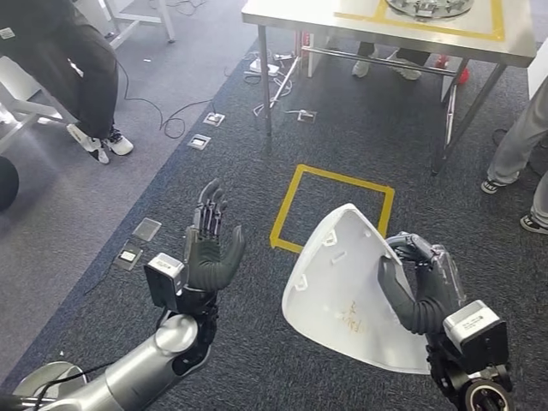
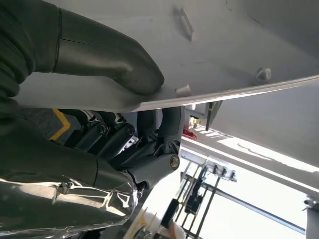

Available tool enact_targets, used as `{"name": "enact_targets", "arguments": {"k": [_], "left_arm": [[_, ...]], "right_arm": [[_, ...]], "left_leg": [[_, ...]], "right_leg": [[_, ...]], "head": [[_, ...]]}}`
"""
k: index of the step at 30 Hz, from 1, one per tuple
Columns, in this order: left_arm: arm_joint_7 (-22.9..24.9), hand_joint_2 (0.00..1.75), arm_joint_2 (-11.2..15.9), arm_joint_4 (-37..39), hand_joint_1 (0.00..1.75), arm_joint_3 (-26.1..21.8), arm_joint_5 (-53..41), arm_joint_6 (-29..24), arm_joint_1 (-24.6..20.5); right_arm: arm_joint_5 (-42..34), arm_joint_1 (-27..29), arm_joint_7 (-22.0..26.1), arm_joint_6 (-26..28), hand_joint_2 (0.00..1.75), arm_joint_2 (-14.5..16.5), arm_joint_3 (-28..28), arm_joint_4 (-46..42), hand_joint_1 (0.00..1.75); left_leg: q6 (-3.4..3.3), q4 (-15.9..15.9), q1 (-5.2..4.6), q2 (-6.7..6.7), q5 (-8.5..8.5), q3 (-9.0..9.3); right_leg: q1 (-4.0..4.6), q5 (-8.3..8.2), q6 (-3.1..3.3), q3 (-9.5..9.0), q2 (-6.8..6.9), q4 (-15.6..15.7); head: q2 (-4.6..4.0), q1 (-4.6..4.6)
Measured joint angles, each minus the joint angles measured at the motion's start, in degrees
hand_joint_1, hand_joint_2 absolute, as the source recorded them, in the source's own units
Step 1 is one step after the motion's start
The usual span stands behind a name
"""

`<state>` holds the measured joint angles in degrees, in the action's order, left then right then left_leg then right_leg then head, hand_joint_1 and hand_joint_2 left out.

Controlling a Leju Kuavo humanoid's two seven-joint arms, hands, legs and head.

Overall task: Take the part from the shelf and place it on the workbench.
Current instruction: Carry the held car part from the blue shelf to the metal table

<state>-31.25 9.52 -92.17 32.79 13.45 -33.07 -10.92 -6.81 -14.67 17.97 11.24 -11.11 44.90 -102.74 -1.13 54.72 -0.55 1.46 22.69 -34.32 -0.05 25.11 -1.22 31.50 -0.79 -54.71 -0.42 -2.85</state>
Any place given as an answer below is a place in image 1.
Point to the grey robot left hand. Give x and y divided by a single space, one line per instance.
210 266

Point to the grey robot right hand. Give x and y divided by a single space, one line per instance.
432 295

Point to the white plastic shell part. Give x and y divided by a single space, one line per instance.
338 295

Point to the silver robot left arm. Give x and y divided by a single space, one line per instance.
141 374

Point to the round silver metal part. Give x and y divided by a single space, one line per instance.
428 8

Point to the metal floor socket plate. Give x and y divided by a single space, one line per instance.
306 116
213 119
199 142
146 229
127 256

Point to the yellow floor tape square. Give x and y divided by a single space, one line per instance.
287 210

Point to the person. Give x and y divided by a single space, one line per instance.
85 74
404 71
513 147

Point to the white power strip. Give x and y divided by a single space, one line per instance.
261 68

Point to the red canister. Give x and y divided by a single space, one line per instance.
462 76
302 44

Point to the white desk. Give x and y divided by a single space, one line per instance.
164 20

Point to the white panel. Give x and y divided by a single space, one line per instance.
538 76

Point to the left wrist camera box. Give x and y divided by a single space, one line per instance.
164 281

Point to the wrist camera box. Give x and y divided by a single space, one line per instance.
164 281
475 334

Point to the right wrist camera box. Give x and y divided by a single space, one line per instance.
475 334

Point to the steel frame workbench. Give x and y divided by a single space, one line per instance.
308 17

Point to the white furniture frame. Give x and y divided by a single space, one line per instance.
26 108

